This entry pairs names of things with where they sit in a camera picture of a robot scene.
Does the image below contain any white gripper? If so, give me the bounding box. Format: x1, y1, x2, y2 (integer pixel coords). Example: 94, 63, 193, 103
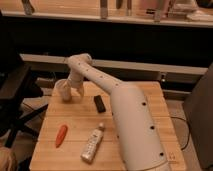
62, 70, 84, 101

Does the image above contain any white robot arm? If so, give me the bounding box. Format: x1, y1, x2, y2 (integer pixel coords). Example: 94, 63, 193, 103
67, 53, 172, 171

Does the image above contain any black rectangular block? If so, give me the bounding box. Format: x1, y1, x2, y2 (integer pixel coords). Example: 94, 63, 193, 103
94, 95, 106, 113

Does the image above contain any orange carrot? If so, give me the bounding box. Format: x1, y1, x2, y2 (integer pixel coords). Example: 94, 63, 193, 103
55, 125, 68, 148

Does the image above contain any black office chair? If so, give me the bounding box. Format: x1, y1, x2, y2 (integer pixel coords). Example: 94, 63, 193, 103
0, 11, 48, 148

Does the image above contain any white plastic bottle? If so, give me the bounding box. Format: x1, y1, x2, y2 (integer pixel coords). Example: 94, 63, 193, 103
81, 122, 105, 163

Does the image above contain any grey cabinet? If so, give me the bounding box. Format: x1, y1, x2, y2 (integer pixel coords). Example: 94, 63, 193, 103
183, 63, 213, 171

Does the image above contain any black cable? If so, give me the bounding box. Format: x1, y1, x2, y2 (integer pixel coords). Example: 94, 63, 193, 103
172, 115, 191, 151

